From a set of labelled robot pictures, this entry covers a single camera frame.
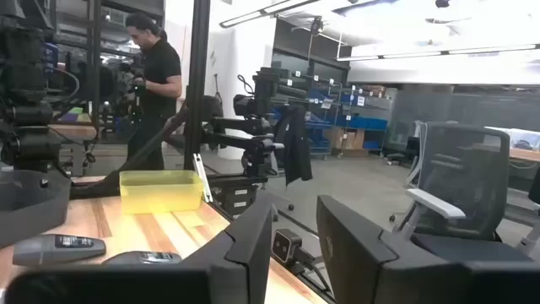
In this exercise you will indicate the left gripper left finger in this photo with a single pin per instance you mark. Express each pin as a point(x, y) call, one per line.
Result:
point(236, 270)

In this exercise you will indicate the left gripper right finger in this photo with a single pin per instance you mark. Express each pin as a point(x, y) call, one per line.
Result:
point(363, 266)

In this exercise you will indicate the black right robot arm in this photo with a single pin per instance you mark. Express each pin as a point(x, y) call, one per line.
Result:
point(25, 84)

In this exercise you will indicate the black background robot arm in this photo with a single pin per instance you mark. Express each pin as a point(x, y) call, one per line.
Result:
point(253, 126)

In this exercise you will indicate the black equipment cart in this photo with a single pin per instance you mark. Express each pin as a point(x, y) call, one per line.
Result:
point(240, 198)

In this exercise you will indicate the yellow plastic bin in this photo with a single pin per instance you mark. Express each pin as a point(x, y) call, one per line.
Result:
point(160, 194)

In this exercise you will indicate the brown cardboard box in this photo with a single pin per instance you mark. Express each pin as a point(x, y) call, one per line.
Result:
point(348, 139)

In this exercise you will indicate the black mesh office chair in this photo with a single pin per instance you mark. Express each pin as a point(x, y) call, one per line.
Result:
point(464, 177)

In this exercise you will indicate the black hanging jacket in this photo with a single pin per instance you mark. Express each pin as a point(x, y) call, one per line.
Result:
point(295, 143)

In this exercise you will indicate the blue storage shelf rack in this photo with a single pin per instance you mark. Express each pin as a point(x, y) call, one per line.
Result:
point(363, 122)

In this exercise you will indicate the person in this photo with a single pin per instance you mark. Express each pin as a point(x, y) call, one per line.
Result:
point(160, 80)

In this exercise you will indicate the dark grey plastic bin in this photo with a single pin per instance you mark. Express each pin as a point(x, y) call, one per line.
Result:
point(29, 198)

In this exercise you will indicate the ceiling light strip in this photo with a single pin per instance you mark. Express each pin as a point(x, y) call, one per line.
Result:
point(261, 10)
point(443, 52)

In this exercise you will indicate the small black table camera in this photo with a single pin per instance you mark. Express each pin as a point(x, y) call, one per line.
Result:
point(286, 247)

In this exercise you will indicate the white metal bracket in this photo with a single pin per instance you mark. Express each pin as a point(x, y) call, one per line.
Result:
point(203, 179)

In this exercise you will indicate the black aluminium rig frame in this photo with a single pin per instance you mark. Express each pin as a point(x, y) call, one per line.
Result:
point(197, 84)

